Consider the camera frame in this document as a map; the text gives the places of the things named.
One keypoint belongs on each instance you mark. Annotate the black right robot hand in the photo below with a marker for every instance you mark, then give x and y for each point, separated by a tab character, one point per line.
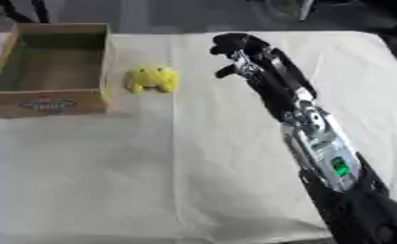
273	76

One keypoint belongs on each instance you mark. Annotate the silver and black right robot arm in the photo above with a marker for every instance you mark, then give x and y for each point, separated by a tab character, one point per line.
340	171

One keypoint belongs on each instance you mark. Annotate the tan cardboard box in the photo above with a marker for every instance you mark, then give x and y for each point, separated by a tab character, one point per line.
50	68

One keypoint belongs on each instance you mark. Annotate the yellow soft toy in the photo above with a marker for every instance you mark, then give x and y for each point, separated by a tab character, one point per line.
151	78

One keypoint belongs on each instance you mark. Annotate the black tripod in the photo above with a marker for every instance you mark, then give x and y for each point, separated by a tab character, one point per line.
23	11

